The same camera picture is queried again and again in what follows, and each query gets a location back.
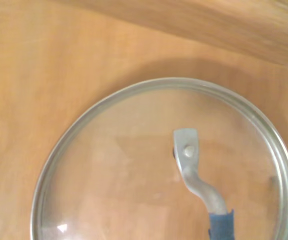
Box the glass pot lid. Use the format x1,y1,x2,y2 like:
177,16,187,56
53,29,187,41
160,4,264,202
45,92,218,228
31,77,288,240

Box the large wooden butcher block board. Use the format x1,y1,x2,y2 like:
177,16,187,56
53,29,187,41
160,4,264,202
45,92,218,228
0,0,288,240

